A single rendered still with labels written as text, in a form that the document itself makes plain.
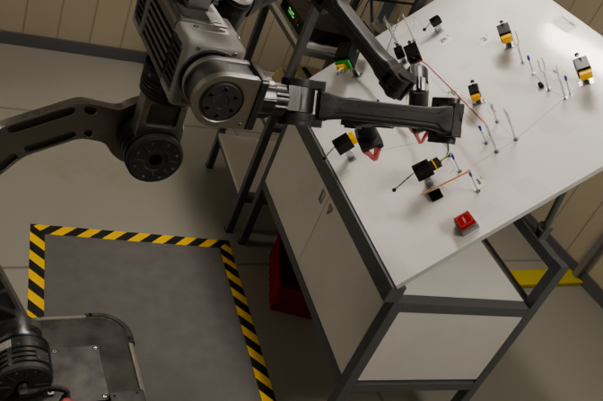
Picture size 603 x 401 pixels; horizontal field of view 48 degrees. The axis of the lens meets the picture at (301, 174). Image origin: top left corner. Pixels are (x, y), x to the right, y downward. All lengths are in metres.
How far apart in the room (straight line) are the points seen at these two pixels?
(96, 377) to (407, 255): 1.05
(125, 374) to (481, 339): 1.22
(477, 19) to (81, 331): 1.87
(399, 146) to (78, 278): 1.43
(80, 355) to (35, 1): 2.63
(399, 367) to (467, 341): 0.25
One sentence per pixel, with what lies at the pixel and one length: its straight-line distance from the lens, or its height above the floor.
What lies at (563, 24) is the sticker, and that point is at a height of 1.60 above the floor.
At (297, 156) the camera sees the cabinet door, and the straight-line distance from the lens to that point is 2.85.
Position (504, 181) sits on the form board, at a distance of 2.18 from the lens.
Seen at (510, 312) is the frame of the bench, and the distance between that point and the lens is 2.45.
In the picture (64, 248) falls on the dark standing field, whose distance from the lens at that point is 3.08.
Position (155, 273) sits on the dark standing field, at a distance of 3.07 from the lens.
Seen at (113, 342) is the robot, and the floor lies 0.24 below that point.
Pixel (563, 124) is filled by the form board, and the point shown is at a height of 1.40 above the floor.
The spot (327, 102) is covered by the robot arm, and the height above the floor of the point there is 1.47.
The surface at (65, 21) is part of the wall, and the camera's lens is 4.53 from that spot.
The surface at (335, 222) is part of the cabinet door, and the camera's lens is 2.49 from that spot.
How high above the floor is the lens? 2.05
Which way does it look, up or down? 30 degrees down
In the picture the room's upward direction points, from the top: 24 degrees clockwise
